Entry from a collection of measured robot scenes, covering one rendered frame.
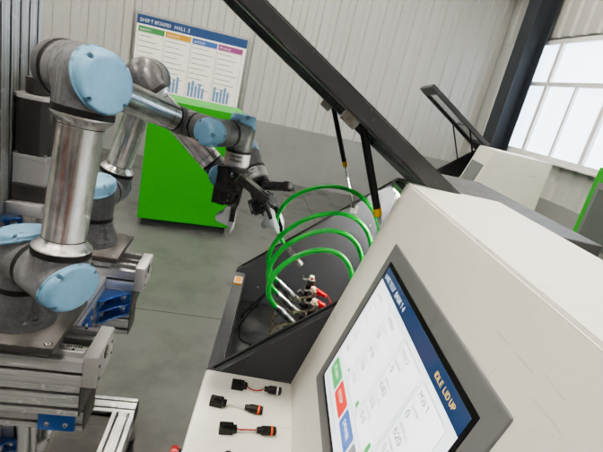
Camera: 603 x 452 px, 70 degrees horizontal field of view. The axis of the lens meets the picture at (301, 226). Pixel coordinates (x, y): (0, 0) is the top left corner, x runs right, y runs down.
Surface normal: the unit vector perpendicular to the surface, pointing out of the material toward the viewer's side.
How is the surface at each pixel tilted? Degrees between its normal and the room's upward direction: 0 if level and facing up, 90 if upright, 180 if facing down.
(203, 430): 0
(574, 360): 76
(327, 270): 90
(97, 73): 83
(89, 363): 90
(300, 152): 90
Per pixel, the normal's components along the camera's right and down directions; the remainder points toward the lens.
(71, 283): 0.77, 0.46
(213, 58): 0.11, 0.33
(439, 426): -0.90, -0.41
